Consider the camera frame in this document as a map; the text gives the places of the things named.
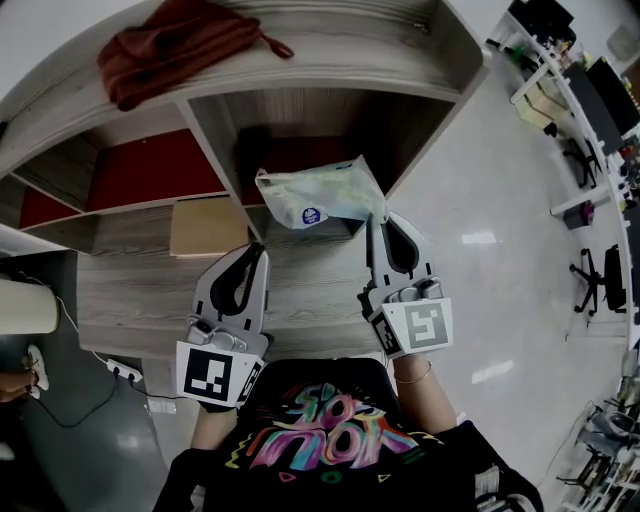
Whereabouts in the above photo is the black printed t-shirt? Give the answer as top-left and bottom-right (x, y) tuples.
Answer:
(166, 356), (545, 512)

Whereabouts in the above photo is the person's right forearm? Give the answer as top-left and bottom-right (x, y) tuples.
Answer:
(391, 353), (459, 435)

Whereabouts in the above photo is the grey wooden shelf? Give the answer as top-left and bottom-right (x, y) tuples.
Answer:
(0, 0), (494, 362)

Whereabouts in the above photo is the dark purple box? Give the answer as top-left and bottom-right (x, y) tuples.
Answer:
(561, 199), (597, 231)

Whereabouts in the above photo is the person's left forearm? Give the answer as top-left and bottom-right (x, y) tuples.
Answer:
(191, 405), (238, 451)

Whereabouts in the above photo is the thin gold bracelet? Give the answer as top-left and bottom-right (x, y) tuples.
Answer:
(393, 360), (433, 386)

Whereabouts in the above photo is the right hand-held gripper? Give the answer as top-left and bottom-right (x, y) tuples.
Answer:
(356, 210), (455, 360)

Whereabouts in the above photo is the black monitor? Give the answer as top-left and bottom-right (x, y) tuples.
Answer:
(583, 55), (640, 138)

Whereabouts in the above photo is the large red panel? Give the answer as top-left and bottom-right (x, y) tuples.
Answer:
(85, 128), (228, 214)

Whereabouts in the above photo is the metal frame clutter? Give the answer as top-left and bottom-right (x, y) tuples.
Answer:
(548, 349), (640, 512)

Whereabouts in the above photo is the pale plastic pack of tissues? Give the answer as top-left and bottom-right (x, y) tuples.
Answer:
(254, 155), (392, 231)

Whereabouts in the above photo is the white thin cable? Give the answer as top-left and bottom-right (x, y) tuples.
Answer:
(18, 271), (110, 362)

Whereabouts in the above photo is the cream round object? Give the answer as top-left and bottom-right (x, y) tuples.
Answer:
(0, 278), (62, 335)

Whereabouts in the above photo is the beige cardboard box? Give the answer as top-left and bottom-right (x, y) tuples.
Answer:
(169, 196), (252, 260)

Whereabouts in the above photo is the black office chair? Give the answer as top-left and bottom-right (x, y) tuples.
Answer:
(568, 243), (629, 318)

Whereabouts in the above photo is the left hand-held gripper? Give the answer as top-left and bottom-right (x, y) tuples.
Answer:
(175, 242), (275, 410)

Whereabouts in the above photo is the dark red cloth bag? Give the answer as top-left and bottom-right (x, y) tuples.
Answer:
(96, 0), (296, 113)

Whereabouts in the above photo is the black folding chair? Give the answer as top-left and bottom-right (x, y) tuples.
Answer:
(562, 136), (605, 191)

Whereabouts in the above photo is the small red panel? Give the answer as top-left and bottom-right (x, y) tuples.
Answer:
(18, 186), (82, 231)

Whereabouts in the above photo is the long white desk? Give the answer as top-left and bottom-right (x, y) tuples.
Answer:
(485, 9), (640, 351)

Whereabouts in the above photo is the black power cable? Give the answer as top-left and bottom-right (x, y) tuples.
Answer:
(33, 375), (187, 430)

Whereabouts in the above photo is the white power strip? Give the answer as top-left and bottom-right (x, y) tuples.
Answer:
(105, 357), (144, 385)

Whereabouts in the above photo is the yellowish cardboard box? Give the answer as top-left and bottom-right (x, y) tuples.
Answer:
(513, 78), (572, 127)

